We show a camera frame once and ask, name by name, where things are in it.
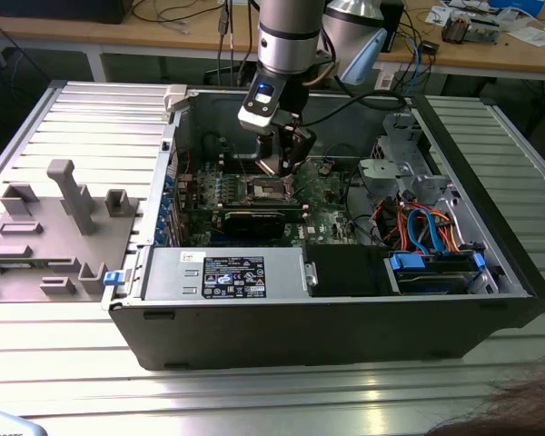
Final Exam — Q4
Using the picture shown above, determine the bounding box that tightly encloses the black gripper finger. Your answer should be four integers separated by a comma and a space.
255, 134, 276, 161
279, 125, 318, 179

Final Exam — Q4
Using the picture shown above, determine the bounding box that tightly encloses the CPU with silver lid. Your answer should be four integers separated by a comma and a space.
257, 154, 286, 177

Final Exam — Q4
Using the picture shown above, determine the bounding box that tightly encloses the wire locking lever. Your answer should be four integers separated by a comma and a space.
234, 152, 251, 181

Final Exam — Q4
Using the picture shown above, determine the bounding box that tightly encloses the CPU socket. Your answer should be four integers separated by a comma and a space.
243, 173, 297, 204

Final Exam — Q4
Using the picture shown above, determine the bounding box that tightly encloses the CPU cooler heat sink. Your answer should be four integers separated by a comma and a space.
441, 9, 474, 45

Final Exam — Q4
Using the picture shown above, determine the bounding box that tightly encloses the green motherboard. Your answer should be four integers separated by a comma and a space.
175, 153, 362, 249

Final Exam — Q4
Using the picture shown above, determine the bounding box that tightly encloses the black graphics card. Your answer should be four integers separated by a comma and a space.
223, 208, 286, 241

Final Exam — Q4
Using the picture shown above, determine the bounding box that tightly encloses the grey metal drive cage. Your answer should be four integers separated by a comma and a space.
357, 111, 458, 208

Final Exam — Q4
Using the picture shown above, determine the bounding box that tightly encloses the white paper label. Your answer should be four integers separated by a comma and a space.
374, 71, 395, 95

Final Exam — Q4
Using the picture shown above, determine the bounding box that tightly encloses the grey plastic latch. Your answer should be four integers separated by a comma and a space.
162, 84, 193, 113

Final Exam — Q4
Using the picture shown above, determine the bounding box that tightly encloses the black upright box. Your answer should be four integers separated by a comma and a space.
381, 0, 406, 55

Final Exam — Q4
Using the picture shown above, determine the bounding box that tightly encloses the wooden desk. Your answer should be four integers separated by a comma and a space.
0, 0, 545, 84

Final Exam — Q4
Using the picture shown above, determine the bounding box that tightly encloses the blue disk carrier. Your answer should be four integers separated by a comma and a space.
389, 252, 486, 296

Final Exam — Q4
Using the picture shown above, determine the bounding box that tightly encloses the silver power supply unit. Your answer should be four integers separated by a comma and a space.
141, 247, 310, 301

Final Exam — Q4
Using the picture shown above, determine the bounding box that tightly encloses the white paper sheet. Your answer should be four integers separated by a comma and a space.
503, 25, 545, 47
424, 3, 451, 27

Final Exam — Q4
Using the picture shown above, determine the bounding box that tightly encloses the black PC case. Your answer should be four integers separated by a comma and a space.
100, 84, 545, 372

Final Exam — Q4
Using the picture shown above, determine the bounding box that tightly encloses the hard disk drive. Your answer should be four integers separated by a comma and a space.
397, 271, 472, 296

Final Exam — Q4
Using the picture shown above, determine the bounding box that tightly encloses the grey electronic device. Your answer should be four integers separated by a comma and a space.
470, 15, 501, 45

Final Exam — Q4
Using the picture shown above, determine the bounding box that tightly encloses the grey parts rack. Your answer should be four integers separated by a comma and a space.
0, 158, 142, 304

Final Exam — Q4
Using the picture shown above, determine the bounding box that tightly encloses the blue box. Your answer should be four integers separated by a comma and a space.
488, 0, 545, 15

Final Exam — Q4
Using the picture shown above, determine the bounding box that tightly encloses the brown-haired person's head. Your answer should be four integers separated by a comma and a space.
424, 352, 545, 436

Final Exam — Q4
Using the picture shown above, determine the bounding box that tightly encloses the white plastic device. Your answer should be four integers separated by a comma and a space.
0, 407, 45, 436

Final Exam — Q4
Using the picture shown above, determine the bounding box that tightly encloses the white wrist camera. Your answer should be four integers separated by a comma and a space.
236, 80, 286, 134

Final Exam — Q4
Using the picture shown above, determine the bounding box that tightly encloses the orange wire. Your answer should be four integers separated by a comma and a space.
431, 209, 463, 253
372, 199, 410, 251

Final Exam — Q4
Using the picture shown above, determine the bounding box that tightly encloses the blue wire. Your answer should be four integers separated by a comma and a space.
404, 203, 446, 255

